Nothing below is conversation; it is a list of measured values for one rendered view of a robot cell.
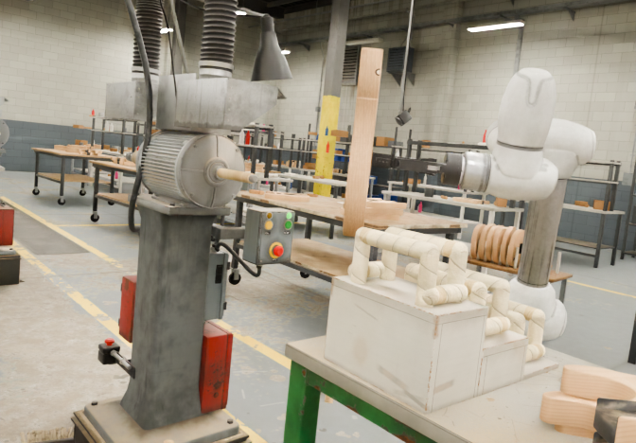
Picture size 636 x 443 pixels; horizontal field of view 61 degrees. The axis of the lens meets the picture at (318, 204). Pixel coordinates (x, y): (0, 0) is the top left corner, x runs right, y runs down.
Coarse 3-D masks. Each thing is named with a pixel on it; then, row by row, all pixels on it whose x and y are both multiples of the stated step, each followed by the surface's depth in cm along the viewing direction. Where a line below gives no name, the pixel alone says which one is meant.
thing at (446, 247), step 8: (392, 232) 110; (400, 232) 109; (408, 232) 108; (416, 232) 107; (424, 240) 104; (432, 240) 103; (440, 240) 101; (448, 240) 101; (440, 248) 101; (448, 248) 99; (456, 248) 98; (464, 248) 98; (448, 256) 100
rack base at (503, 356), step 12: (492, 336) 108; (504, 336) 108; (516, 336) 109; (492, 348) 102; (504, 348) 104; (516, 348) 107; (492, 360) 102; (504, 360) 105; (516, 360) 108; (480, 372) 100; (492, 372) 103; (504, 372) 106; (516, 372) 108; (480, 384) 101; (492, 384) 103; (504, 384) 106
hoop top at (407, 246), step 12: (360, 228) 107; (372, 240) 103; (384, 240) 100; (396, 240) 98; (408, 240) 97; (420, 240) 96; (396, 252) 99; (408, 252) 96; (420, 252) 94; (432, 252) 93
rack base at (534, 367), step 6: (534, 360) 120; (540, 360) 120; (546, 360) 121; (528, 366) 116; (534, 366) 116; (540, 366) 116; (546, 366) 117; (552, 366) 118; (528, 372) 112; (534, 372) 113; (540, 372) 115; (528, 378) 112
